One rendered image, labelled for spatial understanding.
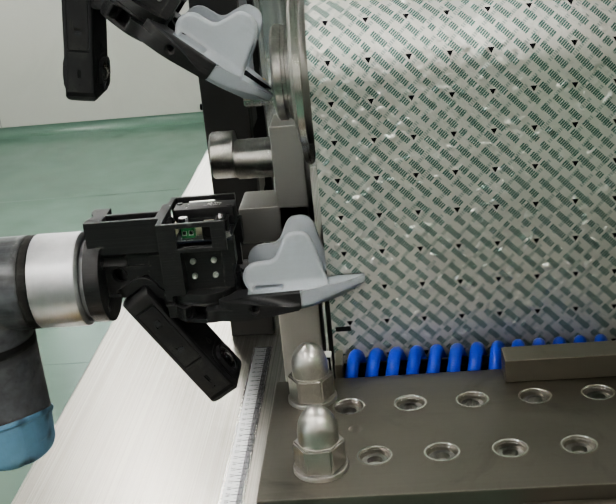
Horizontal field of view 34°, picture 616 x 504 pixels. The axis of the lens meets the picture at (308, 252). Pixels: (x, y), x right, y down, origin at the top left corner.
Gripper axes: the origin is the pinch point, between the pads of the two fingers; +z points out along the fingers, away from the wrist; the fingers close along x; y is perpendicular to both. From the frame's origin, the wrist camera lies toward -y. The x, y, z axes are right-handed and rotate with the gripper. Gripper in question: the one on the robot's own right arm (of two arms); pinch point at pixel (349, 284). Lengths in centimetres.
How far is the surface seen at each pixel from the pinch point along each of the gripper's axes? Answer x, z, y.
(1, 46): 556, -229, -53
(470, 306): -0.3, 9.3, -2.4
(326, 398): -8.1, -2.0, -5.5
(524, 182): -0.2, 13.7, 7.3
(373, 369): -3.7, 1.5, -5.6
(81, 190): 416, -151, -110
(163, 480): 3.3, -18.2, -19.0
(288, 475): -17.2, -4.2, -6.0
